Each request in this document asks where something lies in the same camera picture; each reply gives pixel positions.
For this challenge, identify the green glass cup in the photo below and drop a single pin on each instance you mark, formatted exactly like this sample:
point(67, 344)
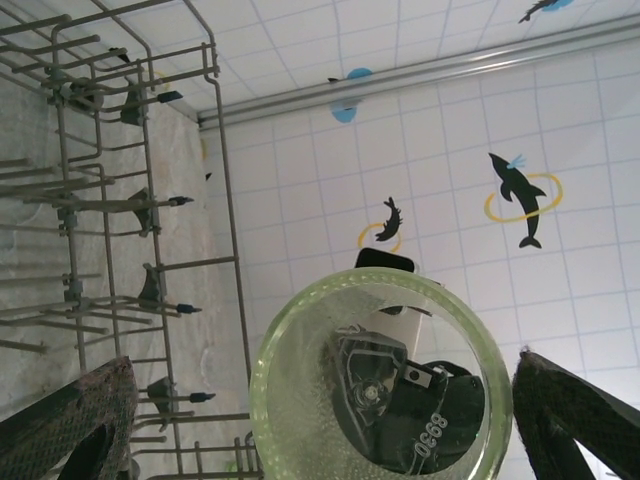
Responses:
point(231, 466)

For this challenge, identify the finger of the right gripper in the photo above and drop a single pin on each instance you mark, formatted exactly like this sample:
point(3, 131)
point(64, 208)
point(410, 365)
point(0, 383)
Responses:
point(385, 260)

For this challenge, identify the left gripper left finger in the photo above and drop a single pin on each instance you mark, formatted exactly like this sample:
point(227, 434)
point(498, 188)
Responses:
point(60, 430)

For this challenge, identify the frosted pale green cup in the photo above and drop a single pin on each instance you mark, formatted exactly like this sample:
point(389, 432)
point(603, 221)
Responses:
point(300, 325)

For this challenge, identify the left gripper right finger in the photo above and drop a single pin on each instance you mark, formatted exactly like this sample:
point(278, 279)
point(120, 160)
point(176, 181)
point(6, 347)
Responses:
point(560, 415)

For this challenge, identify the fish on blue circle sticker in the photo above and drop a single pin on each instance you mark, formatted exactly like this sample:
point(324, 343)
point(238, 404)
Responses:
point(542, 6)

